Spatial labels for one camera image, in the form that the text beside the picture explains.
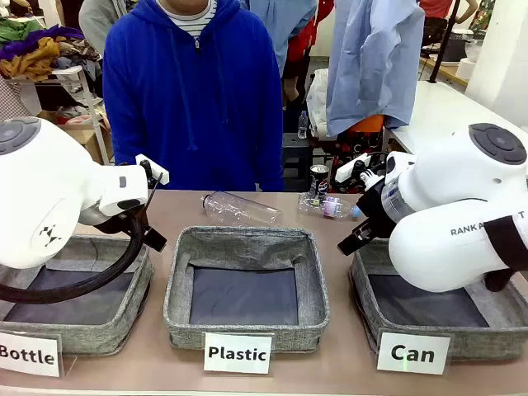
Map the white plastic bag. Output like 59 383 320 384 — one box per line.
305 68 331 139

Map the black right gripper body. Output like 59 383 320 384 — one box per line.
356 184 398 240

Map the black pot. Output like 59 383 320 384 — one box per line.
440 32 471 64

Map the small clear pink-labelled bottle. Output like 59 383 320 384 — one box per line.
296 192 362 222

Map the hanging light blue shirt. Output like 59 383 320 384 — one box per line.
325 0 426 138

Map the purple cloth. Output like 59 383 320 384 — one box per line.
0 25 86 61

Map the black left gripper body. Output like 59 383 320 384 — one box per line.
80 200 146 238

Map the orange top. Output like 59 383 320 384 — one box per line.
350 114 385 134

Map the person in red top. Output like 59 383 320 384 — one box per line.
418 0 455 46

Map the grey fabric basket labelled Plastic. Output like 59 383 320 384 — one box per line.
163 225 331 354

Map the grey fabric basket labelled Bottle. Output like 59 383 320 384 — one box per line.
0 233 156 356

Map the mustard yellow cloth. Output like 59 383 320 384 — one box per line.
0 36 61 82

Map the grey fabric basket labelled Can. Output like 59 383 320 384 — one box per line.
348 238 528 361

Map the white Bottle label card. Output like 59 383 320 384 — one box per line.
0 331 63 379

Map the white metal rack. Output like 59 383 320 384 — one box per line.
24 65 112 166

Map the red black floral skirt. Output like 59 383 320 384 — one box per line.
329 130 385 195

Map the white Plastic label card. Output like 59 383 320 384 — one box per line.
203 332 273 375

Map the black plastic stool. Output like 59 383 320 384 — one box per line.
282 132 315 193

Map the light blue garment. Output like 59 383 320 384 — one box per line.
247 0 318 79

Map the dark patterned clothes heap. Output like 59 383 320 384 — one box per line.
55 39 104 98

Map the large clear plastic bottle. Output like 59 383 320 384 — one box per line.
200 191 283 226

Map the red garment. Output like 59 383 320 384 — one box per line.
286 18 317 79

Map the green cloth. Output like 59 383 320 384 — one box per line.
0 16 42 45

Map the person in blue hoodie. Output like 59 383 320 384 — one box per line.
102 0 285 193

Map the black stand pole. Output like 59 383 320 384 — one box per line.
428 0 461 84

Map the black soda can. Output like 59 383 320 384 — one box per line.
309 164 330 198

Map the white Can label card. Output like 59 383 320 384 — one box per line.
375 332 451 375

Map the checkered grey cloth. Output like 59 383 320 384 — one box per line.
0 76 36 123

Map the white table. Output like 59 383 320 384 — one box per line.
383 80 528 166

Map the white paper roll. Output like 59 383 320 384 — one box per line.
455 57 476 80

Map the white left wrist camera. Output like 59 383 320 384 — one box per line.
134 153 171 186

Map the person in grey jacket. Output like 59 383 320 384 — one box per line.
78 0 125 57

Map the cardboard box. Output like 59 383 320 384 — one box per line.
61 122 115 164

